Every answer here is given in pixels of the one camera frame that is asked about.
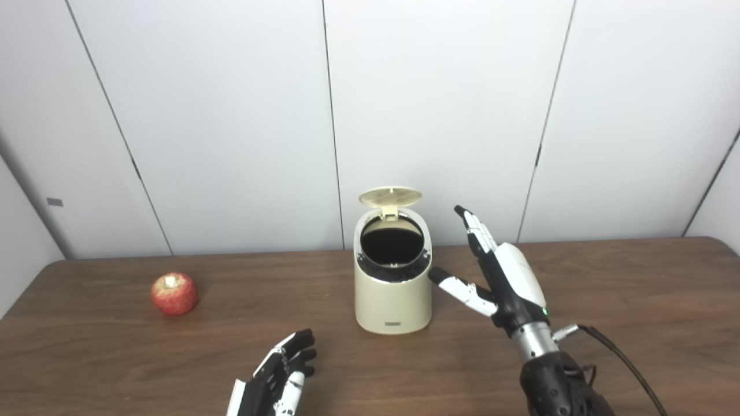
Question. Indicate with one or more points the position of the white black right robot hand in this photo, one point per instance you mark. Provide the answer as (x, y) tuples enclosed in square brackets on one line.
[(514, 277)]

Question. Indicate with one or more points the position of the black bin liner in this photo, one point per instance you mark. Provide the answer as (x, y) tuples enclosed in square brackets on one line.
[(393, 272)]

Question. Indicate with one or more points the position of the red apple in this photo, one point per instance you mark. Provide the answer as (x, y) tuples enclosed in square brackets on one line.
[(173, 296)]

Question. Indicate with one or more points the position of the cream round bin lid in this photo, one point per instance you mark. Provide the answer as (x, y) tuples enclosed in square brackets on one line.
[(390, 196)]

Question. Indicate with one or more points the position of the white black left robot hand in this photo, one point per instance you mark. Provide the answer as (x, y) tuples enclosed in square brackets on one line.
[(269, 381)]

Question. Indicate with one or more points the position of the cream-colored round bin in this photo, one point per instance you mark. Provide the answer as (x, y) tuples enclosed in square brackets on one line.
[(393, 303)]

